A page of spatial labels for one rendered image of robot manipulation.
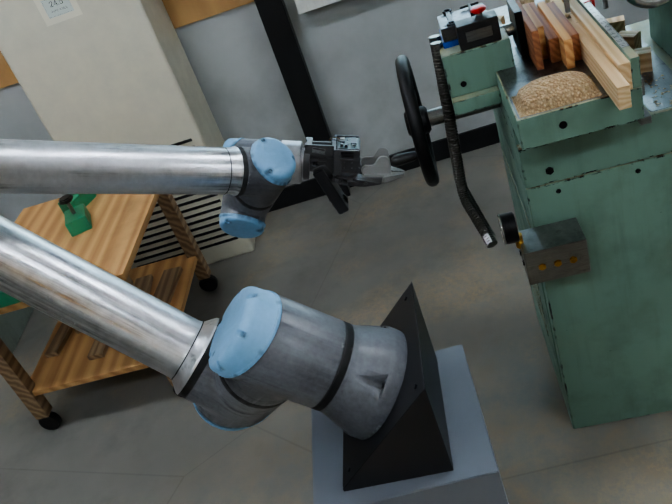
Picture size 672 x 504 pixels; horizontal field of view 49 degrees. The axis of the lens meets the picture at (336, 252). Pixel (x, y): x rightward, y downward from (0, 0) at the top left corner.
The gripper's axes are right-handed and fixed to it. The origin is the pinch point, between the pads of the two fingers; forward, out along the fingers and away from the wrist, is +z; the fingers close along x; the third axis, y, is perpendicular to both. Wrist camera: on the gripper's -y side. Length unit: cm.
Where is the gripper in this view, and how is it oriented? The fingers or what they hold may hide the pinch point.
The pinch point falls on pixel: (398, 175)
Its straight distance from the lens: 156.8
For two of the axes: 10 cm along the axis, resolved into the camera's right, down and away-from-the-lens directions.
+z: 10.0, 0.4, 0.1
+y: 0.4, -8.2, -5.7
